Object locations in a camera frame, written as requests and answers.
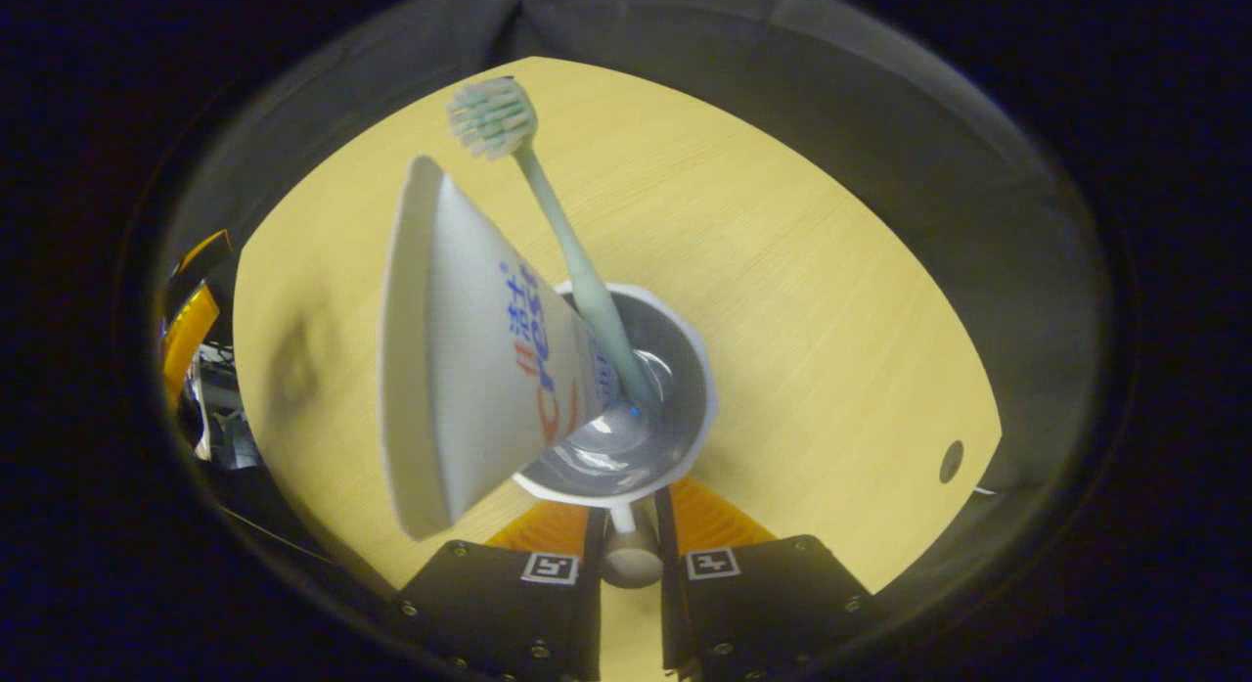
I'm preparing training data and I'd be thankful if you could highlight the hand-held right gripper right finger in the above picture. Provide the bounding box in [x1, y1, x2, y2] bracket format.
[655, 477, 874, 682]

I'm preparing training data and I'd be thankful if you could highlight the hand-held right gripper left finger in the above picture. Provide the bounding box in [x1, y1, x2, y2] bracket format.
[394, 499, 609, 682]

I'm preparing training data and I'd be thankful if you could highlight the white cup with wooden handle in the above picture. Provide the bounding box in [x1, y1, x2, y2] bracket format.
[511, 282, 721, 591]

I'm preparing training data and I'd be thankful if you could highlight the white toothpaste tube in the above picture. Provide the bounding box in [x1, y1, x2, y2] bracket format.
[379, 155, 627, 542]

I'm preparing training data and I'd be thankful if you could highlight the white toothbrush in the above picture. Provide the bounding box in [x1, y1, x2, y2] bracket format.
[447, 75, 666, 416]

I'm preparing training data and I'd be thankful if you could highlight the wooden desktop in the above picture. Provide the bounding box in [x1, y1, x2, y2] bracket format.
[233, 56, 1004, 682]

